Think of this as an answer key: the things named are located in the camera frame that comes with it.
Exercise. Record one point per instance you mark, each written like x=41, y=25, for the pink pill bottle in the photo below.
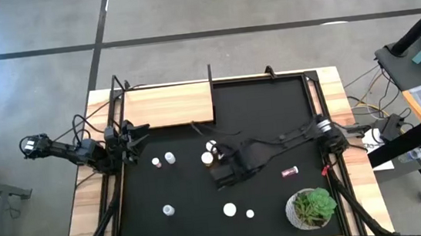
x=288, y=172
x=156, y=162
x=250, y=213

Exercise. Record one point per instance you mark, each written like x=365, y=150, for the black desk leg frame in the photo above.
x=399, y=146

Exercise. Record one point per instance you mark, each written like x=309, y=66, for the black metal rig frame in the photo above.
x=313, y=85

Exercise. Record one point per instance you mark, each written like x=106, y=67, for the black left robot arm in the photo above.
x=70, y=152

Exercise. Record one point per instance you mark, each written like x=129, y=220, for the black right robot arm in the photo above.
x=328, y=137

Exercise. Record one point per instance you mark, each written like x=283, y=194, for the clear plastic water bottle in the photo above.
x=411, y=155

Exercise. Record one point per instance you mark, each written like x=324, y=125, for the small red clip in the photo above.
x=325, y=170

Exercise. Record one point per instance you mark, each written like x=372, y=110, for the succulent in white pot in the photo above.
x=316, y=206

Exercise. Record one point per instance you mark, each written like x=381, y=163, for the light wooden shelf board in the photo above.
x=167, y=106

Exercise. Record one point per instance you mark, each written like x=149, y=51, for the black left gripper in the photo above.
x=118, y=142

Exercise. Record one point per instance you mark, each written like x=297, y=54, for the thick black pole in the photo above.
x=418, y=26

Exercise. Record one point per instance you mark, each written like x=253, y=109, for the large amber pill bottle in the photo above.
x=229, y=209

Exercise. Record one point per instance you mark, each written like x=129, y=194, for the grey side table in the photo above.
x=403, y=72

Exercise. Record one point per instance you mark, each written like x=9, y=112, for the black table mat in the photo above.
x=187, y=197

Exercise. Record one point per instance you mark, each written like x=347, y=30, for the black power supply box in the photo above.
x=389, y=126

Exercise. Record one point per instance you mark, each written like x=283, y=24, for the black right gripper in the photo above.
x=227, y=174

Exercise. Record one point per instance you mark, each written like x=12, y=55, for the white paper sheet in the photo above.
x=371, y=146

